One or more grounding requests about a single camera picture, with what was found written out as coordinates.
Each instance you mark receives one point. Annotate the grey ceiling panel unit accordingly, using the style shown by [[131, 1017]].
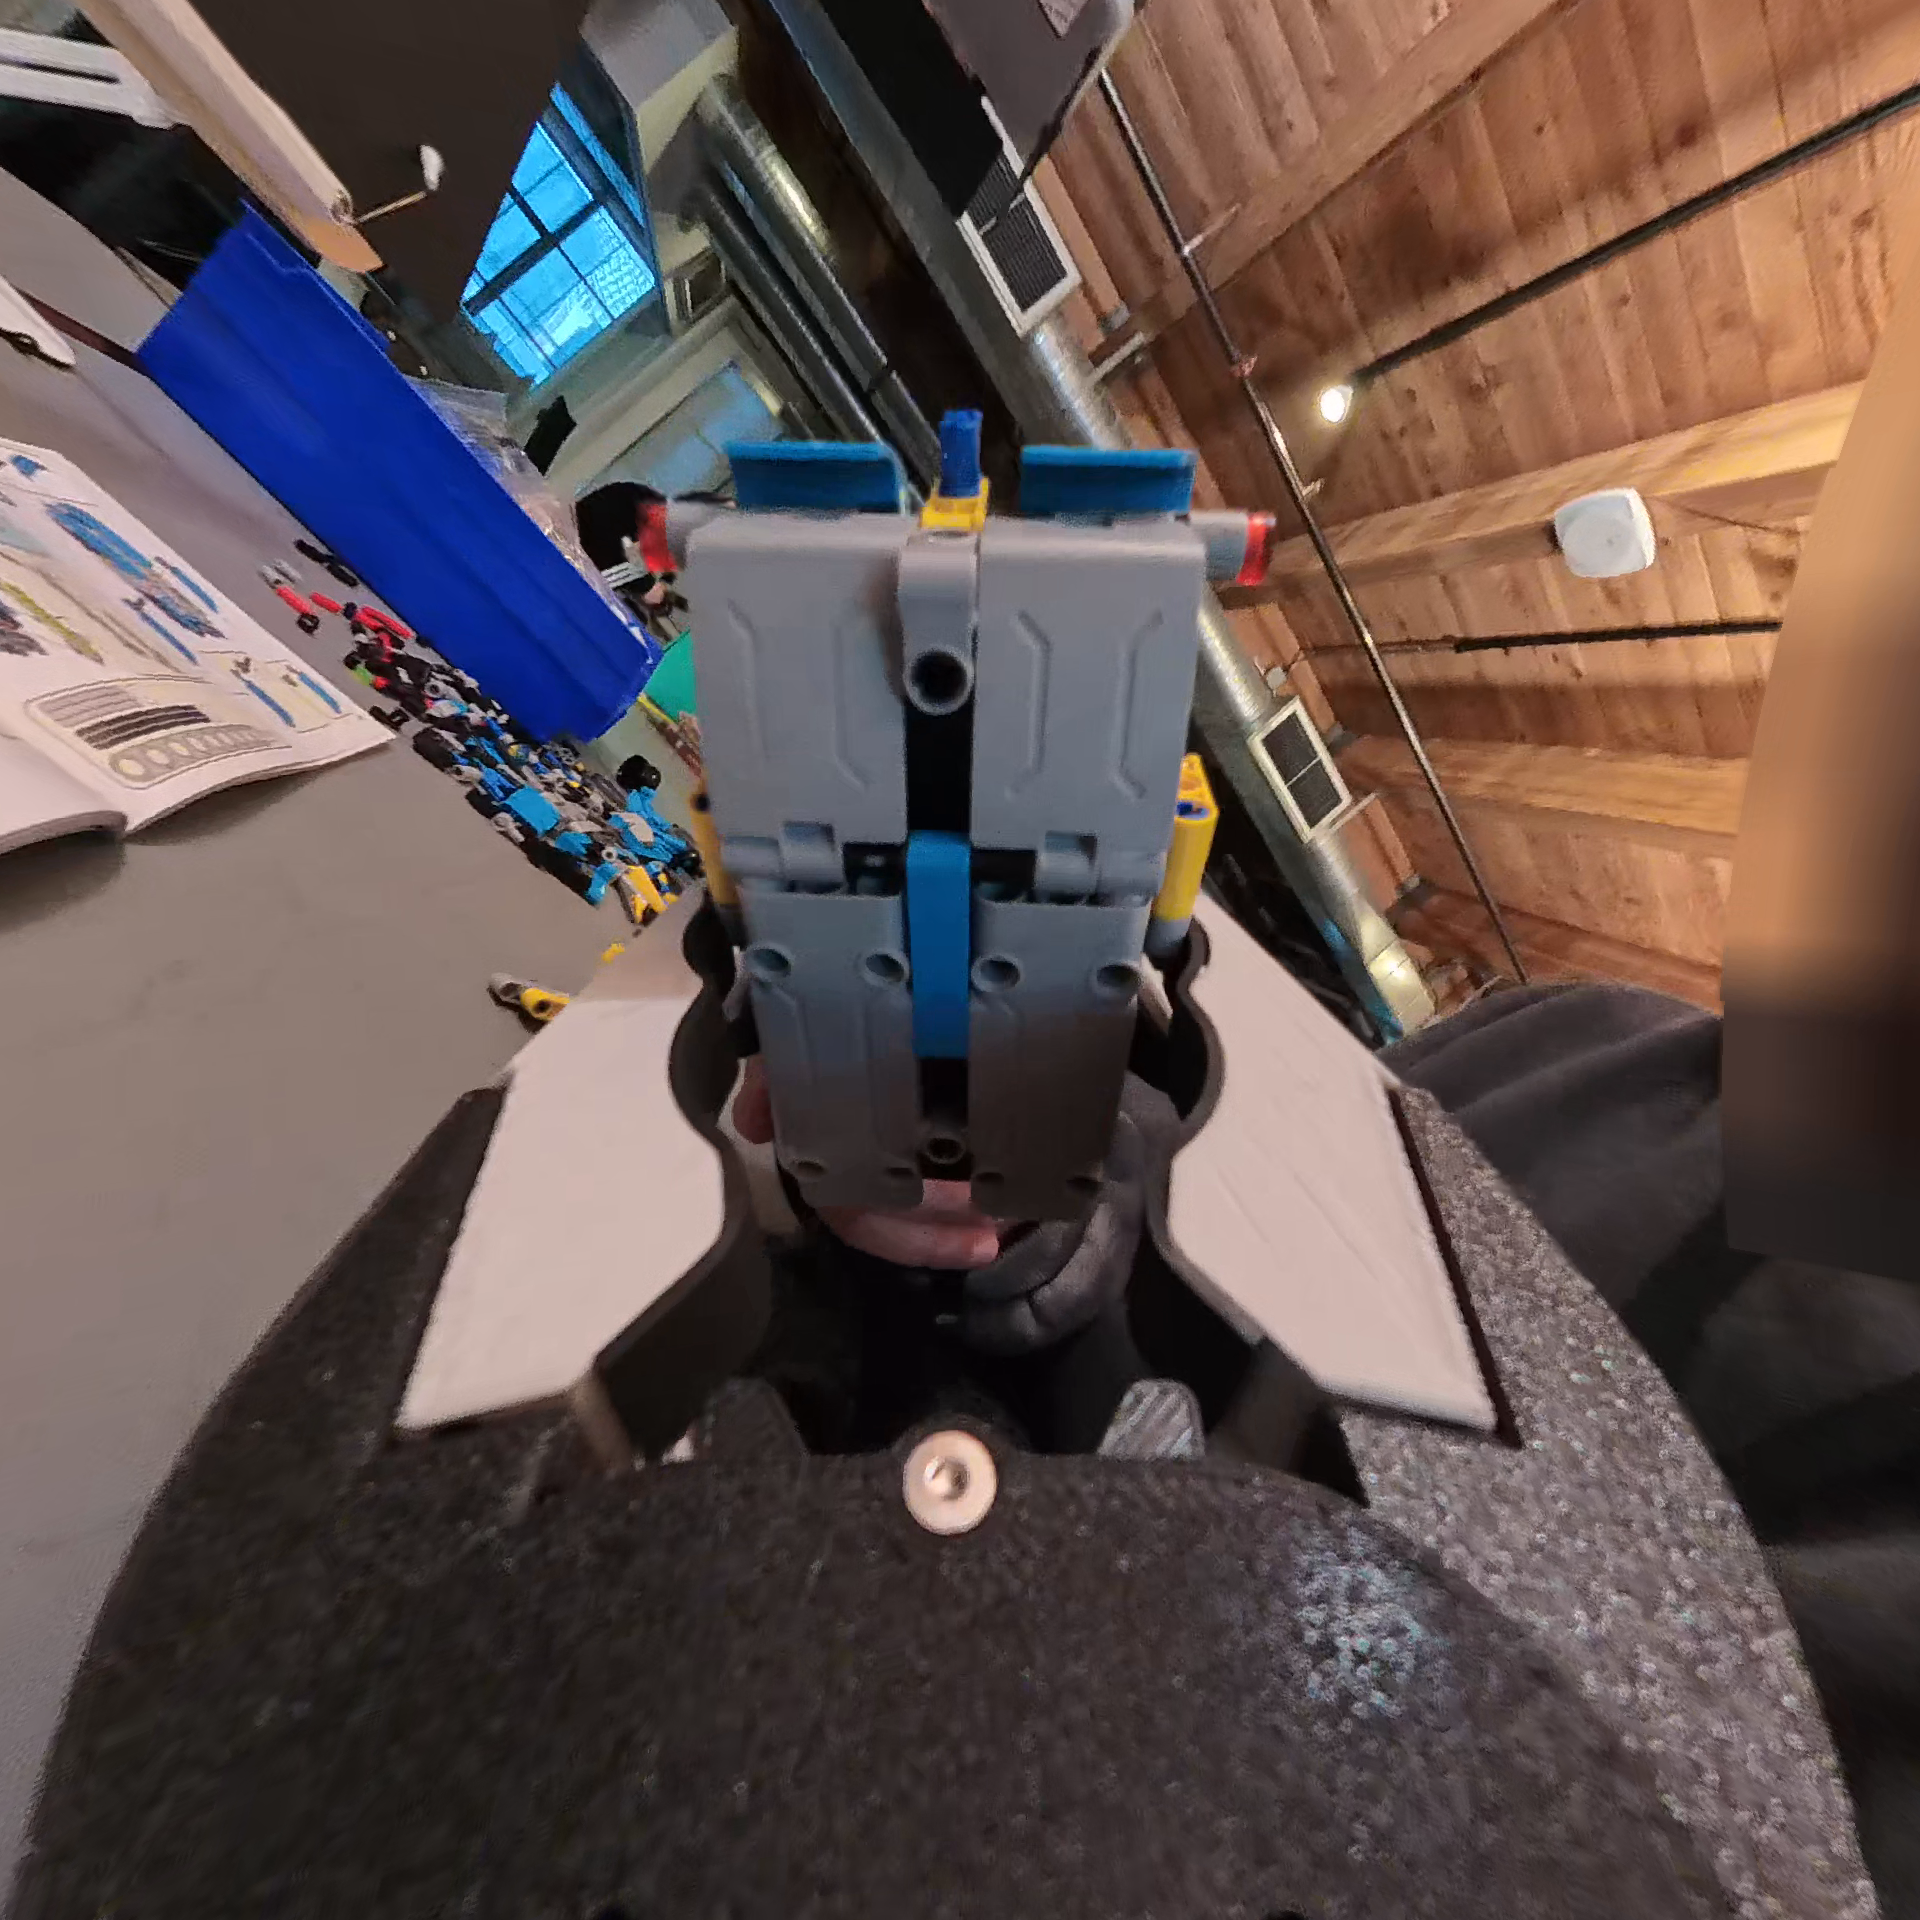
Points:
[[1035, 62]]

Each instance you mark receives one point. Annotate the ceiling spotlight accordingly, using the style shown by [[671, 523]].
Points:
[[1335, 402]]

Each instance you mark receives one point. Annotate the blue plastic bin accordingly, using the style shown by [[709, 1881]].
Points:
[[376, 480]]

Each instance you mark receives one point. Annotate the white ceiling sensor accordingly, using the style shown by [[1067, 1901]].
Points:
[[1605, 528]]

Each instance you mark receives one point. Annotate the dark panel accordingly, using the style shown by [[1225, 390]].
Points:
[[421, 119]]

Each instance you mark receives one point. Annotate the building instruction booklet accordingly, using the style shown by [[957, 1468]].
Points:
[[138, 673]]

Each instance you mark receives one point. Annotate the white vent grille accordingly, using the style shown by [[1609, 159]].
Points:
[[1020, 246], [1298, 765]]

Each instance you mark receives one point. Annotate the heap of clear plastic bags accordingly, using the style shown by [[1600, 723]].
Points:
[[500, 433]]

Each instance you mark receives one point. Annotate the white laptop stand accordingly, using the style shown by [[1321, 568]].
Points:
[[199, 107]]

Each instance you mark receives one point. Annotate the yellow angled brick piece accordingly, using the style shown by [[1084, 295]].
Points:
[[533, 996]]

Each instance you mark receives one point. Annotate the black ceiling rail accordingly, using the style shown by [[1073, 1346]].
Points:
[[1648, 241]]

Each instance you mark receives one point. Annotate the pile of brick pieces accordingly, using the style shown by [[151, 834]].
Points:
[[510, 778]]

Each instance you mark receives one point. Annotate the blue brick vehicle model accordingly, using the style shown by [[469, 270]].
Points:
[[811, 673]]

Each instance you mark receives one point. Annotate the person's right hand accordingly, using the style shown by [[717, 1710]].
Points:
[[917, 1240]]

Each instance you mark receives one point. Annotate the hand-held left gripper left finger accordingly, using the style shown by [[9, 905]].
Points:
[[588, 1199]]

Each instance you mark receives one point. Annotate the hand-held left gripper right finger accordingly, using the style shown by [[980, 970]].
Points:
[[1321, 1199]]

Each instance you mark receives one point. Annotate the grey desk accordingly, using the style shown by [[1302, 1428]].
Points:
[[225, 1122]]

